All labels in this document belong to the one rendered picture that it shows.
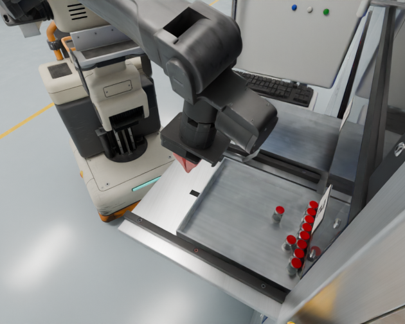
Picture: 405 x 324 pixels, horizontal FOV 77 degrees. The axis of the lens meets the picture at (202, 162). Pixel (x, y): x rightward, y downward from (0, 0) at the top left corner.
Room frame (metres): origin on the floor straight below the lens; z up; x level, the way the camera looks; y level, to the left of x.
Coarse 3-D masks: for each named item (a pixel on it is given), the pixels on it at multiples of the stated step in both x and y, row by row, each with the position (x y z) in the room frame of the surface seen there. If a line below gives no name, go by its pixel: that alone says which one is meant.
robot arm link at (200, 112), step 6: (186, 102) 0.29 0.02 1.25; (198, 102) 0.27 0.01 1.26; (204, 102) 0.27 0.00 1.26; (186, 108) 0.29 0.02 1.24; (192, 108) 0.28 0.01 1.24; (198, 108) 0.27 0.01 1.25; (204, 108) 0.27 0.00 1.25; (210, 108) 0.27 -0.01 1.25; (186, 114) 0.28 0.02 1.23; (192, 114) 0.28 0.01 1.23; (198, 114) 0.27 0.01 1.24; (204, 114) 0.27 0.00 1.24; (210, 114) 0.27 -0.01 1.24; (216, 114) 0.28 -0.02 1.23; (198, 120) 0.27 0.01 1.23; (204, 120) 0.27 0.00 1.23; (210, 120) 0.28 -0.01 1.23
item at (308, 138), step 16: (288, 112) 0.75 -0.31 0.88; (304, 112) 0.72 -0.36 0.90; (288, 128) 0.66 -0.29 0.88; (304, 128) 0.66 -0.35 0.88; (320, 128) 0.66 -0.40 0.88; (336, 128) 0.66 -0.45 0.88; (272, 144) 0.58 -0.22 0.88; (288, 144) 0.58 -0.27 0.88; (304, 144) 0.58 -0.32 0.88; (320, 144) 0.58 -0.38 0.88; (288, 160) 0.49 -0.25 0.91; (304, 160) 0.52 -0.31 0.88; (320, 160) 0.52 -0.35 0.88
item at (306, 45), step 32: (256, 0) 1.19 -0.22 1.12; (288, 0) 1.14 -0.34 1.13; (320, 0) 1.09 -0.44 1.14; (352, 0) 1.04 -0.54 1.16; (256, 32) 1.18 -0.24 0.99; (288, 32) 1.12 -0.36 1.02; (320, 32) 1.07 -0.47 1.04; (352, 32) 1.02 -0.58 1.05; (256, 64) 1.17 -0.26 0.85; (288, 64) 1.11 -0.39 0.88; (320, 64) 1.05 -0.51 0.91
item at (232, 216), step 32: (224, 160) 0.49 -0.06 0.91; (224, 192) 0.40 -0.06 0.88; (256, 192) 0.40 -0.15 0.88; (288, 192) 0.40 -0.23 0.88; (192, 224) 0.30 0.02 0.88; (224, 224) 0.30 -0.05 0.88; (256, 224) 0.30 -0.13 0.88; (288, 224) 0.30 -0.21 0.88; (224, 256) 0.21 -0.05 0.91; (256, 256) 0.22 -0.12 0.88; (288, 256) 0.22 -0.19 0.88; (288, 288) 0.15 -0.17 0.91
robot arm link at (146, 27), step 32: (96, 0) 0.35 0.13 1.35; (128, 0) 0.32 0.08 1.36; (160, 0) 0.31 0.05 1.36; (128, 32) 0.33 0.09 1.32; (160, 32) 0.27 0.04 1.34; (192, 32) 0.27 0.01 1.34; (224, 32) 0.27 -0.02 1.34; (160, 64) 0.28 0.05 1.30; (192, 64) 0.23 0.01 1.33; (224, 64) 0.26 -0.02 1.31
